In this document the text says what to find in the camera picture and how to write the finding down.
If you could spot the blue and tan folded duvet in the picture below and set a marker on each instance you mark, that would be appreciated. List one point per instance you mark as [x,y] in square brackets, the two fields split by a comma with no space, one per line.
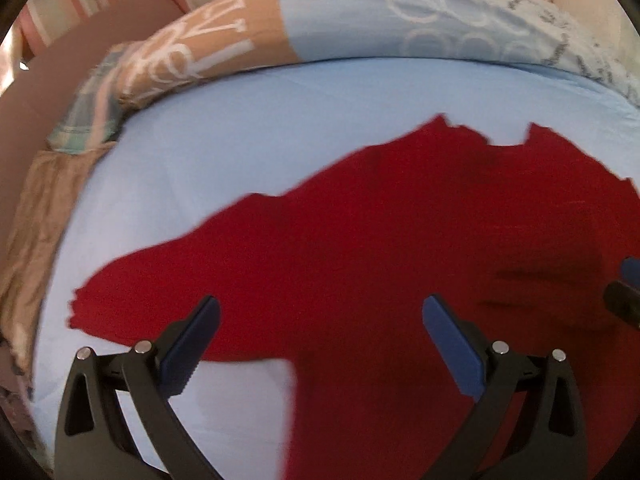
[225,37]

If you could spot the pink upholstered headboard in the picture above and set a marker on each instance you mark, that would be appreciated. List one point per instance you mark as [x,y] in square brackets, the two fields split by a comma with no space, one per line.
[38,98]

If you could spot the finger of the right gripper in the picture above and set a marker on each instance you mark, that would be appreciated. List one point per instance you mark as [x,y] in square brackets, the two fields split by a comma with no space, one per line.
[622,296]

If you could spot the light blue quilted bedspread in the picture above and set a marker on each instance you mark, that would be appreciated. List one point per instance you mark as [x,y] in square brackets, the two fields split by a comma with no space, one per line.
[200,150]

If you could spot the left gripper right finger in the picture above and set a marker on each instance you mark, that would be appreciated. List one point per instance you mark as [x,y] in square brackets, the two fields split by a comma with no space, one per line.
[549,439]

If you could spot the red knit sweater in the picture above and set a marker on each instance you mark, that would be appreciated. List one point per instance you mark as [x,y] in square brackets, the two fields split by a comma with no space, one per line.
[332,275]

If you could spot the plaid pastel pillow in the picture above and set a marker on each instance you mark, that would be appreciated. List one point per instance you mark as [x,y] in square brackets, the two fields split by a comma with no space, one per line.
[95,113]

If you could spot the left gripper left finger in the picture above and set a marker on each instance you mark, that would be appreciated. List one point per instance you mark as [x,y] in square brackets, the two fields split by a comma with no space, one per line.
[93,440]

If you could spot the tan folded garment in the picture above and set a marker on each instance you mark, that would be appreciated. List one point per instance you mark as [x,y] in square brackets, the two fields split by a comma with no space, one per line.
[48,198]

